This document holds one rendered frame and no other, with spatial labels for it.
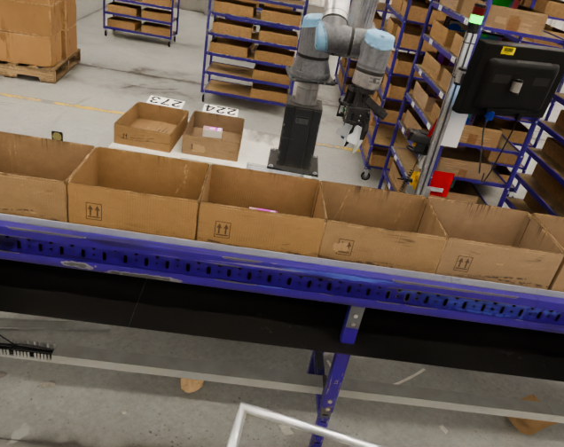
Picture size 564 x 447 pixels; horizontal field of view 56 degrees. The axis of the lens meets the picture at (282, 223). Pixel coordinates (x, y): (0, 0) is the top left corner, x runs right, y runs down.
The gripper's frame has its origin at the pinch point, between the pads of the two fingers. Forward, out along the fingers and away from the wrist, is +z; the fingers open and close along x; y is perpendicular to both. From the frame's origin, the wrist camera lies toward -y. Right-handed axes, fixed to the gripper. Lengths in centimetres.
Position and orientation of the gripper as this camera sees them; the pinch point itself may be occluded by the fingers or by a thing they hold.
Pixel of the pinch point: (351, 145)
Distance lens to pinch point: 180.0
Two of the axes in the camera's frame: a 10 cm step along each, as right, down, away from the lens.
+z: -2.4, 8.7, 4.4
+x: 3.9, 5.0, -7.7
